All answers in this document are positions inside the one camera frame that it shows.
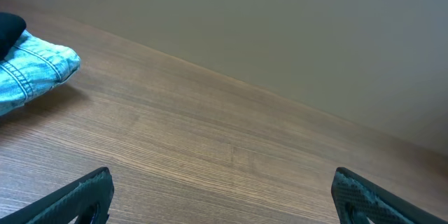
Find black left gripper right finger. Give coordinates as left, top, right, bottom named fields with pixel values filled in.
left=331, top=167, right=447, bottom=224

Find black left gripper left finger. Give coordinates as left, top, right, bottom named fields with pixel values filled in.
left=1, top=167, right=114, bottom=224

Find light blue denim jeans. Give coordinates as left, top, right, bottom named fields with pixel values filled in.
left=1, top=31, right=81, bottom=115

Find folded black garment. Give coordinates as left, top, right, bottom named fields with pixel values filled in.
left=0, top=12, right=27, bottom=60

